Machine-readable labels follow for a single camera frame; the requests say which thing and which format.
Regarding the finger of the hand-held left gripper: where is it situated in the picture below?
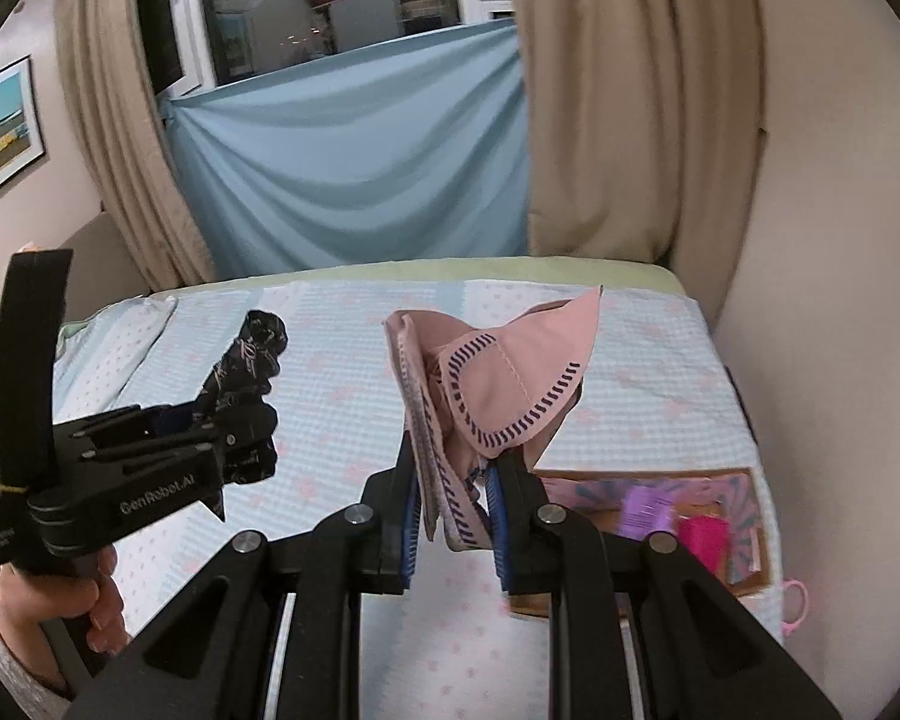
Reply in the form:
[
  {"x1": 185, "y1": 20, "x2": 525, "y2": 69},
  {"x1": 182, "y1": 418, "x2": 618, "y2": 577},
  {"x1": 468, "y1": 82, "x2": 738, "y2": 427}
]
[
  {"x1": 75, "y1": 403, "x2": 196, "y2": 437},
  {"x1": 154, "y1": 399, "x2": 280, "y2": 466}
]

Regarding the purple plastic packet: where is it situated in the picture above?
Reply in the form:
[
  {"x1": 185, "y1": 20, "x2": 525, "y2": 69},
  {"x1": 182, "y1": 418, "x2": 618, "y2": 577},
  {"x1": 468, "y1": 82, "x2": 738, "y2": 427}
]
[{"x1": 621, "y1": 486, "x2": 680, "y2": 541}]

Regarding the light blue pillow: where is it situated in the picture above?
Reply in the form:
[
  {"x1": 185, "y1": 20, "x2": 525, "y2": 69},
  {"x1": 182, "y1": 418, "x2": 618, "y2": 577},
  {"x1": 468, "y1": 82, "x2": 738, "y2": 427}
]
[{"x1": 56, "y1": 296, "x2": 181, "y2": 410}]

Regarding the framed wall poster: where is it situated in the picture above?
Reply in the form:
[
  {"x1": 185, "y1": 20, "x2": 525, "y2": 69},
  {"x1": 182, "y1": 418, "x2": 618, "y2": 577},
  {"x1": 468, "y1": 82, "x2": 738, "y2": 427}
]
[{"x1": 0, "y1": 56, "x2": 46, "y2": 215}]

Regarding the dark patterned sock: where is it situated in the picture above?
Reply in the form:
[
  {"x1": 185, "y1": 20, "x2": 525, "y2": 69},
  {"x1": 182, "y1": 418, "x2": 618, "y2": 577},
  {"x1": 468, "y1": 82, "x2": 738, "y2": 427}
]
[{"x1": 195, "y1": 309, "x2": 290, "y2": 487}]

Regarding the pink cardboard box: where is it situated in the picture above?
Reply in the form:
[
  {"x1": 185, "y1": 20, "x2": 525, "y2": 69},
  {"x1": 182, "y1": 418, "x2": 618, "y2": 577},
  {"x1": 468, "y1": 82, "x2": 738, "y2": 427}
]
[{"x1": 510, "y1": 469, "x2": 785, "y2": 616}]

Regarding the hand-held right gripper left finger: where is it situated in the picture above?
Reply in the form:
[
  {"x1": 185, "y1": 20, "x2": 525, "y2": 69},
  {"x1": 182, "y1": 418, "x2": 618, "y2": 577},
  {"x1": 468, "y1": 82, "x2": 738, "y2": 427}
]
[{"x1": 82, "y1": 433, "x2": 422, "y2": 720}]

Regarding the grey upholstered headboard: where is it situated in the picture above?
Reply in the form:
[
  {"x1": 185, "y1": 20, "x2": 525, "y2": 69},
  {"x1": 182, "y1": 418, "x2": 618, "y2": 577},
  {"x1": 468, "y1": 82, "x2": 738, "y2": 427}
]
[{"x1": 0, "y1": 210, "x2": 151, "y2": 466}]

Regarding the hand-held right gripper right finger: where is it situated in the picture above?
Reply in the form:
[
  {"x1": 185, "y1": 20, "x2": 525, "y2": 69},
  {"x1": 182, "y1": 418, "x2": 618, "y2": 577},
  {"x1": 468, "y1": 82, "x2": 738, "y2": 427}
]
[{"x1": 484, "y1": 456, "x2": 842, "y2": 720}]

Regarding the pink plastic loop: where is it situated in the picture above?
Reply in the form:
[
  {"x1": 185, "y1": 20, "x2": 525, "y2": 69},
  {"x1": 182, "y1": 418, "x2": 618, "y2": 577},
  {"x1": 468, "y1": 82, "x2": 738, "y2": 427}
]
[{"x1": 782, "y1": 577, "x2": 809, "y2": 638}]

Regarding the person's left hand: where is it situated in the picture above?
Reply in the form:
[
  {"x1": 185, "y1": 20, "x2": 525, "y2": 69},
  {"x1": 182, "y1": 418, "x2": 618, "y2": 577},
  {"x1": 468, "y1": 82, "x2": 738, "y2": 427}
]
[{"x1": 0, "y1": 542, "x2": 130, "y2": 655}]

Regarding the light blue checked blanket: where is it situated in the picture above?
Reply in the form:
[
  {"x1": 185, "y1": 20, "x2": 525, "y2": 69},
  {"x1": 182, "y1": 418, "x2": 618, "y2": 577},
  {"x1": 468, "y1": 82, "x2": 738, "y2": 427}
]
[{"x1": 52, "y1": 277, "x2": 788, "y2": 720}]

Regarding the hanging light blue cloth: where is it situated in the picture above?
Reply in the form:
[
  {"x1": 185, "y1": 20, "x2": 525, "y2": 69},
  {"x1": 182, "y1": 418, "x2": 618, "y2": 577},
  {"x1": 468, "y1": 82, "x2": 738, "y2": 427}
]
[{"x1": 157, "y1": 19, "x2": 533, "y2": 286}]

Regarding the beige curtain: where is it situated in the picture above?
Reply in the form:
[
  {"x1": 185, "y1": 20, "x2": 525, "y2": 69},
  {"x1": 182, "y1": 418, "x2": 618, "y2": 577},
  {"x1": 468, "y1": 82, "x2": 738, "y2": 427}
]
[
  {"x1": 502, "y1": 0, "x2": 766, "y2": 278},
  {"x1": 52, "y1": 0, "x2": 218, "y2": 293}
]

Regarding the magenta cloth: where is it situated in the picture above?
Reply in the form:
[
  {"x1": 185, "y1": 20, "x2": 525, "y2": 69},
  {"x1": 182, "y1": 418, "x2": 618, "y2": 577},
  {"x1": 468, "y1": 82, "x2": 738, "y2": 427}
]
[{"x1": 679, "y1": 517, "x2": 736, "y2": 586}]

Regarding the pink patterned sock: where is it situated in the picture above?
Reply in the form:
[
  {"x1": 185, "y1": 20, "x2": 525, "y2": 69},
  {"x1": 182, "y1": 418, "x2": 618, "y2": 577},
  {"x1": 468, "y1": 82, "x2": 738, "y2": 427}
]
[{"x1": 382, "y1": 285, "x2": 605, "y2": 550}]

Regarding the white framed window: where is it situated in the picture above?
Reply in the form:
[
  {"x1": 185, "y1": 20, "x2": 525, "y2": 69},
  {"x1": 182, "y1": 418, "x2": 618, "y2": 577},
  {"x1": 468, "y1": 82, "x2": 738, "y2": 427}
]
[{"x1": 135, "y1": 0, "x2": 518, "y2": 98}]

